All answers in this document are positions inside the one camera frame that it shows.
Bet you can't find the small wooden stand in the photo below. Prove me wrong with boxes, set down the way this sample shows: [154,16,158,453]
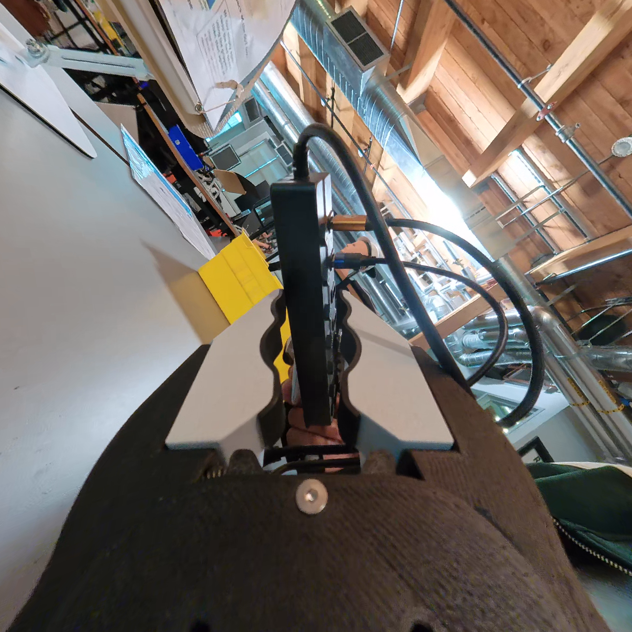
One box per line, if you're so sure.
[211,167,258,197]

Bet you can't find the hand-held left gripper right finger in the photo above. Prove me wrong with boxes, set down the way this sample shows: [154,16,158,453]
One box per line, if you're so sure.
[337,290,455,466]

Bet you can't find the orange-plug black braided cable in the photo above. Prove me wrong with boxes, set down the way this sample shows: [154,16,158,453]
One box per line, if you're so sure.
[330,213,546,429]

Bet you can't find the dark green jacket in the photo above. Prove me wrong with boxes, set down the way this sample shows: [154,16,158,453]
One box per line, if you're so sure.
[526,461,632,578]

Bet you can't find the blue plastic bin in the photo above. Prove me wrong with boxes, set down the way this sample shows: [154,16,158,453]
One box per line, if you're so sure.
[167,125,204,170]

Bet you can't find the thick black hub cable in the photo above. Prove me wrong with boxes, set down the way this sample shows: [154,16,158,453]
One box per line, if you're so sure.
[291,123,467,393]

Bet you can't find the printed instruction sheet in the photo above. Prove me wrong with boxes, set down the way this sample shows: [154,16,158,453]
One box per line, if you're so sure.
[157,0,297,130]

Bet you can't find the blue-plug black cable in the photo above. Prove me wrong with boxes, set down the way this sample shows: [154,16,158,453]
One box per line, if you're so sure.
[332,251,510,387]

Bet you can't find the grey desk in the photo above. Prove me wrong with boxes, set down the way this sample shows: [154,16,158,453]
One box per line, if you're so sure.
[0,89,284,632]

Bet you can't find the yellow plastic bin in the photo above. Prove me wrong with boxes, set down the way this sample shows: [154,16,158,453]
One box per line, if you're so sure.
[197,232,292,381]

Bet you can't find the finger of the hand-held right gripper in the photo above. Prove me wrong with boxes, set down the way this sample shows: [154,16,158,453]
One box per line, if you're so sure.
[282,341,298,408]

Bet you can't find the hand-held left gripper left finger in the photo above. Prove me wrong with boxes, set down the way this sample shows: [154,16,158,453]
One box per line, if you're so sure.
[164,290,289,454]

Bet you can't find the black USB hub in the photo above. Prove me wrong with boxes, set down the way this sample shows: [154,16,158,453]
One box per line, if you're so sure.
[270,173,337,429]

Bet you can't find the black framed wall sign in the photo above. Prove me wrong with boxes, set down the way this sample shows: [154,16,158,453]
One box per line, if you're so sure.
[517,436,555,464]

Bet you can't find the person's right hand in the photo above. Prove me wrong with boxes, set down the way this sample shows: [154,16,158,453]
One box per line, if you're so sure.
[282,380,360,461]

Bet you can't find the silver ventilation duct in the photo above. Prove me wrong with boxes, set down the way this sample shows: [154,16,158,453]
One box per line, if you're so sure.
[289,0,430,169]

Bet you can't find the blue white printed paper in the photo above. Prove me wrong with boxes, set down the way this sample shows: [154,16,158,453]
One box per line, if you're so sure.
[120,123,218,261]

